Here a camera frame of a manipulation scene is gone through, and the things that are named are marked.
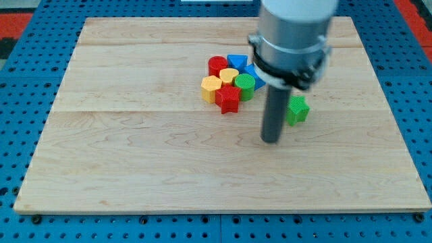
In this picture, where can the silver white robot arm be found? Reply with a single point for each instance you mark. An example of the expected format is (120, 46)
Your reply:
(290, 44)

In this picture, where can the red star block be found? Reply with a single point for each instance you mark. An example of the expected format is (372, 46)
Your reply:
(228, 98)

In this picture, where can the green star block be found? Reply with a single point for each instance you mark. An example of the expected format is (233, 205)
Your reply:
(297, 110)

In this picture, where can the yellow hexagon block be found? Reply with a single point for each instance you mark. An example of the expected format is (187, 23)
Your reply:
(209, 86)

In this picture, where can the yellow heart block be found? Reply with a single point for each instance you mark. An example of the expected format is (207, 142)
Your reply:
(228, 75)

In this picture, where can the green cylinder block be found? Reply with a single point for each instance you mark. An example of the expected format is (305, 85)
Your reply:
(246, 83)

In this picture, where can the red cylinder block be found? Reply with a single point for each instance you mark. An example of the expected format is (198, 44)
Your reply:
(216, 64)

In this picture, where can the blue cube block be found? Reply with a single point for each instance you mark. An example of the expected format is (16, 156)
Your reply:
(259, 83)

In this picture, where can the blue triangle block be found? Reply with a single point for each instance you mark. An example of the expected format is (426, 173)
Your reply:
(238, 62)

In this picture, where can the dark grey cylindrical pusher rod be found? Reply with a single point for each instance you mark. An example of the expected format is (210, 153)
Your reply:
(274, 113)

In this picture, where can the light wooden board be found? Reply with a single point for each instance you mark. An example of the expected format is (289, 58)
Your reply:
(129, 133)

